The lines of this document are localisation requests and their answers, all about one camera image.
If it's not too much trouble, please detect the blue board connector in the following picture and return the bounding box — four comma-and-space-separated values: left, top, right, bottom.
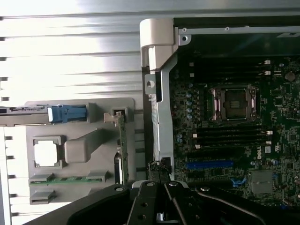
231, 177, 246, 188

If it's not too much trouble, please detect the grey parts rack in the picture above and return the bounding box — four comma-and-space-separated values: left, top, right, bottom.
24, 97, 145, 207

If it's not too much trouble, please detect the blue expansion slot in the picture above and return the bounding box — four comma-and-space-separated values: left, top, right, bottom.
187, 160, 234, 168

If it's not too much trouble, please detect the hard disk with blue carrier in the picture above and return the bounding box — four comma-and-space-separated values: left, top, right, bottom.
0, 105, 88, 128

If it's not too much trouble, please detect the silver chipset heatsink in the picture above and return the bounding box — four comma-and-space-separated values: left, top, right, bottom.
251, 170, 274, 195

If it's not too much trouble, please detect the black expansion slot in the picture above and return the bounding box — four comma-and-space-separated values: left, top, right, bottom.
187, 151, 235, 159
187, 180, 232, 188

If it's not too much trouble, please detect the green motherboard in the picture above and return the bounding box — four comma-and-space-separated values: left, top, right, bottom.
172, 46, 300, 209

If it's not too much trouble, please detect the metal CPU socket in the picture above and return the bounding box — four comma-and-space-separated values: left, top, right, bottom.
210, 85, 258, 122

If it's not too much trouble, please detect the open black PC case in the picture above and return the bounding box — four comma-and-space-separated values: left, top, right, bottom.
140, 7, 300, 211

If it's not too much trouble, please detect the silver CPU chip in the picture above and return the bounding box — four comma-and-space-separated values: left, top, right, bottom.
34, 140, 58, 162

